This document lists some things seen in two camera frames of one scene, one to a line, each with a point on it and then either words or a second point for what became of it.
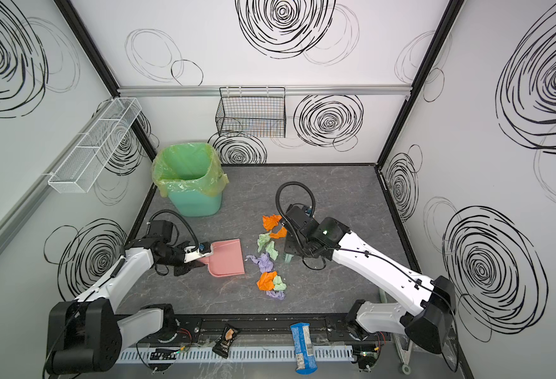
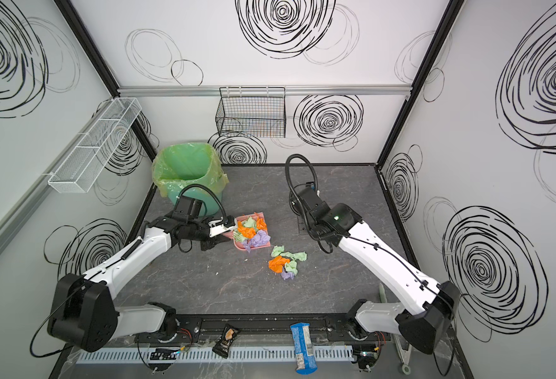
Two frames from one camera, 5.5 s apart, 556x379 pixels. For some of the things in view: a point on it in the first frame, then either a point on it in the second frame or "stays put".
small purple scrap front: [279, 294] → [287, 275]
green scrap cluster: [262, 239] → [250, 223]
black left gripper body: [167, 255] → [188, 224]
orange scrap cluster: [282, 233] → [261, 223]
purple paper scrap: [264, 261] → [260, 239]
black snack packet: [222, 347] stays put
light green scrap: [272, 252] → [238, 237]
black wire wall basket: [253, 112] stays put
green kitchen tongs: [406, 369] stays put
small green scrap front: [278, 283] → [276, 250]
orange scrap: [266, 281] → [276, 264]
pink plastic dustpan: [227, 258] → [250, 232]
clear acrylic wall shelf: [81, 166] stays put
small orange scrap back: [271, 222] → [248, 232]
